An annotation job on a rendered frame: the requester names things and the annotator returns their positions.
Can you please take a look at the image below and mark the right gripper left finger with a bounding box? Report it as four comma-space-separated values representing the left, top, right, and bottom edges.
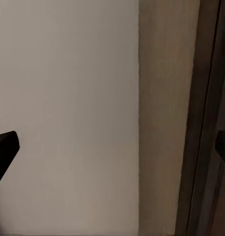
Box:
0, 131, 20, 181

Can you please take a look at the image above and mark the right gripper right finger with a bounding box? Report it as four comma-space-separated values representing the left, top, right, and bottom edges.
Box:
215, 130, 225, 162

